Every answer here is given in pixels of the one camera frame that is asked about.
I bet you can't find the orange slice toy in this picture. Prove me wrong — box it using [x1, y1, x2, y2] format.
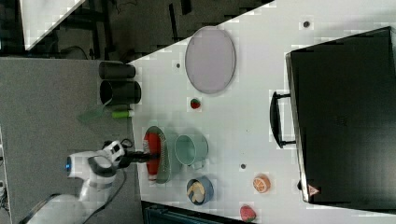
[253, 174, 271, 193]

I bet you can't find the blue bowl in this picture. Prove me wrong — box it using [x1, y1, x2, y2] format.
[186, 175, 214, 205]

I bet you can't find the green oval strainer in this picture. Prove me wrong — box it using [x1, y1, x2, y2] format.
[147, 126, 182, 184]

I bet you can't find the red ketchup bottle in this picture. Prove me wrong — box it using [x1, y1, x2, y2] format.
[143, 133, 161, 181]

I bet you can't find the black cylindrical holder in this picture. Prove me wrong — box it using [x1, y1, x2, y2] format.
[99, 62, 135, 79]
[99, 80, 142, 105]

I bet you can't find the green slotted spatula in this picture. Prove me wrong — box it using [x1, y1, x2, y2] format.
[77, 100, 110, 123]

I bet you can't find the grey round plate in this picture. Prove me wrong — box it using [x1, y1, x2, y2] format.
[185, 26, 236, 94]

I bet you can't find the teal green mug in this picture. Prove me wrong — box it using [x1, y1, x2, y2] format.
[175, 133, 208, 170]

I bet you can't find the lime green utensil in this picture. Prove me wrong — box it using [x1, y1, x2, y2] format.
[111, 110, 134, 119]

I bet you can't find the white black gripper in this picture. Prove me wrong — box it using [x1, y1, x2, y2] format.
[103, 141, 160, 169]

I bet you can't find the pink strawberry toy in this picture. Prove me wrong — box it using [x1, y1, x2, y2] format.
[240, 204, 256, 223]

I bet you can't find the red strawberry toy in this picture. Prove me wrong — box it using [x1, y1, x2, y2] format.
[190, 98, 201, 109]

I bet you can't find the peeled banana toy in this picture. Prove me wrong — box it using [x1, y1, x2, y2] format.
[187, 182, 205, 203]

